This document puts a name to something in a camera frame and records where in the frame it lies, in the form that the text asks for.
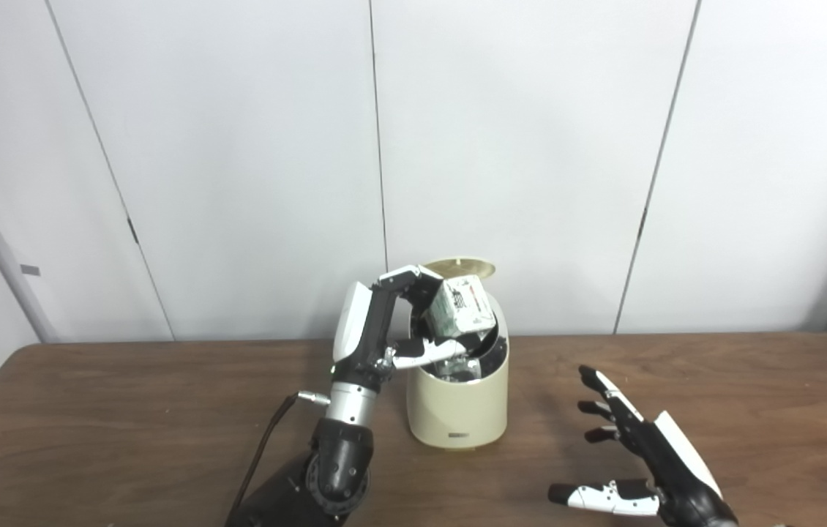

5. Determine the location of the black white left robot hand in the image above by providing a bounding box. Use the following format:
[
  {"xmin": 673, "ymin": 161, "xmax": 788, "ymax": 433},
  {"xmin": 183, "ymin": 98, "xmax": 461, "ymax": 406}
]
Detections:
[{"xmin": 331, "ymin": 265, "xmax": 487, "ymax": 389}]

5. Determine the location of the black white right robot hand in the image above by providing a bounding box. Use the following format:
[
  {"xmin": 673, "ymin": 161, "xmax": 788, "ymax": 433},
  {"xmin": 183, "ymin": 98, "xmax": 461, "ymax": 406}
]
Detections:
[{"xmin": 548, "ymin": 365, "xmax": 740, "ymax": 527}]

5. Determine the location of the white green milk carton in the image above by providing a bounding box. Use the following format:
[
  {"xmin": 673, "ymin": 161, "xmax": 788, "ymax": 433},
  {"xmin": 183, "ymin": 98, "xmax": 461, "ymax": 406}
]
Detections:
[{"xmin": 424, "ymin": 278, "xmax": 496, "ymax": 341}]

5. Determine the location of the cream round bin lid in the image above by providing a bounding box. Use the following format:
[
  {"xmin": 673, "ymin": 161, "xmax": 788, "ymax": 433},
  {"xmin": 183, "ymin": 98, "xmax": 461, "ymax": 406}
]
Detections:
[{"xmin": 424, "ymin": 257, "xmax": 497, "ymax": 280}]

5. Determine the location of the cream-colored bin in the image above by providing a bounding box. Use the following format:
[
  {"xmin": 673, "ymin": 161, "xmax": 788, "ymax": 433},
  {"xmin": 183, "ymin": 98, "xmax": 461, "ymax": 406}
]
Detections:
[{"xmin": 406, "ymin": 293, "xmax": 510, "ymax": 451}]

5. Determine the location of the black bin liner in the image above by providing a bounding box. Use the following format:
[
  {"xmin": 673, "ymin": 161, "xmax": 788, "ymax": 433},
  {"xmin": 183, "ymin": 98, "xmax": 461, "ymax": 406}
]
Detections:
[{"xmin": 413, "ymin": 322, "xmax": 508, "ymax": 383}]

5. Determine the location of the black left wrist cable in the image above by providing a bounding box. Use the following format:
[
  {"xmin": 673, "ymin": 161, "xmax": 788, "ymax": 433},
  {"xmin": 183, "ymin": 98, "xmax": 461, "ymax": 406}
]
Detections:
[{"xmin": 227, "ymin": 392, "xmax": 332, "ymax": 524}]

